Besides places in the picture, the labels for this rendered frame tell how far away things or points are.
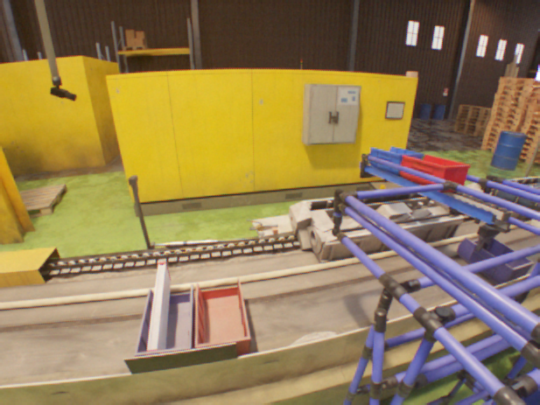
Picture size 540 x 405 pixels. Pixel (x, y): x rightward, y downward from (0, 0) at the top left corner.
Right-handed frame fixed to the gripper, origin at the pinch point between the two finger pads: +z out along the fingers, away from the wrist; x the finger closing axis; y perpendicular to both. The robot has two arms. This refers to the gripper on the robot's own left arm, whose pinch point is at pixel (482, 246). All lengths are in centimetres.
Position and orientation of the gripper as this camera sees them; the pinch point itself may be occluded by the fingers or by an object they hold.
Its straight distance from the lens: 176.6
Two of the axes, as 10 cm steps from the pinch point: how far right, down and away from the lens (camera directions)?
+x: -9.7, 1.0, -2.0
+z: 0.0, 9.0, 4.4
